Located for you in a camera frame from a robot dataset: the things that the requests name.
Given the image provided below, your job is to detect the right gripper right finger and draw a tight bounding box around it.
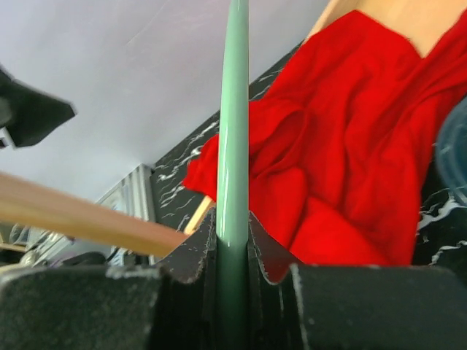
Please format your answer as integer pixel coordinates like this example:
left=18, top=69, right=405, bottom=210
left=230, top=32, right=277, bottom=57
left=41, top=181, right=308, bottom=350
left=248, top=217, right=466, bottom=349

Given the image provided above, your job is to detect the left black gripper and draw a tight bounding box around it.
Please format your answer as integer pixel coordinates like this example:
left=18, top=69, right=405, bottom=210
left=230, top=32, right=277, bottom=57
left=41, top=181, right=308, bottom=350
left=1, top=66, right=76, bottom=148

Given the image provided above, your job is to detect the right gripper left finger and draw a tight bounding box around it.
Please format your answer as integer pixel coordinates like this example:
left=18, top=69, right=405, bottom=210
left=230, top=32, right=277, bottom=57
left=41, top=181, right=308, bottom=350
left=1, top=211, right=216, bottom=349

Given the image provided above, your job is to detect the mint green wire hanger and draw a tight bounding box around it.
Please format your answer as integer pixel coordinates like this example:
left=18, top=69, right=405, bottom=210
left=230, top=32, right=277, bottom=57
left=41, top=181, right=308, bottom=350
left=216, top=0, right=249, bottom=349

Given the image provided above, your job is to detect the red t shirt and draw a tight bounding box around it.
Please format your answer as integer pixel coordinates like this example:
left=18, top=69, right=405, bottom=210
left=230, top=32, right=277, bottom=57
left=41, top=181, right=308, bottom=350
left=182, top=9, right=467, bottom=266

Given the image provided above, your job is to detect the wooden hanging rack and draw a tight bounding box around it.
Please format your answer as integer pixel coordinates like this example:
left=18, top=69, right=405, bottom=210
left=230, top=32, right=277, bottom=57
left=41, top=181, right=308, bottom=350
left=0, top=0, right=467, bottom=256

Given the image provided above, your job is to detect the teal transparent plastic bin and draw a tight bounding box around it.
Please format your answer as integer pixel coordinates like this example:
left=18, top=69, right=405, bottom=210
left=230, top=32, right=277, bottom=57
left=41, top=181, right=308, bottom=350
left=435, top=101, right=466, bottom=206

